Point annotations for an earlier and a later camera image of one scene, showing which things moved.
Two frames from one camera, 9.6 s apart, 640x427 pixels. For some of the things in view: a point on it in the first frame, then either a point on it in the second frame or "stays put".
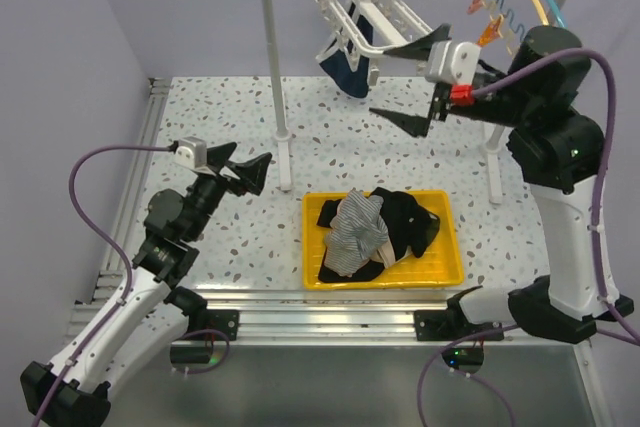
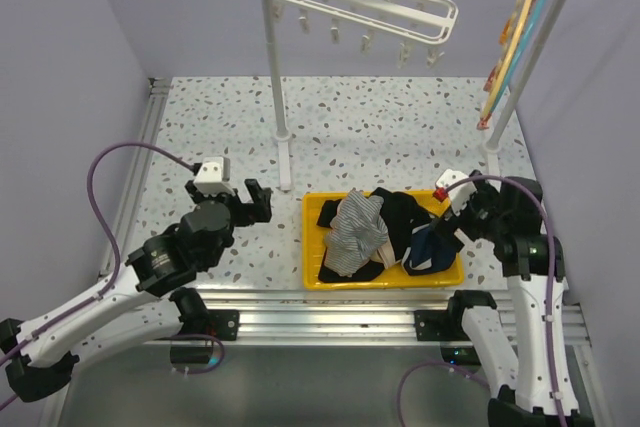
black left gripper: (250, 173) → (260, 198)
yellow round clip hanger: (494, 29) → (509, 37)
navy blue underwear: (339, 69) → (429, 252)
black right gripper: (419, 47) → (485, 193)
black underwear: (326, 274) stays put
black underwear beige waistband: (408, 226) stays put
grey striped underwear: (358, 230) stays put
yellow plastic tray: (439, 264) stays put
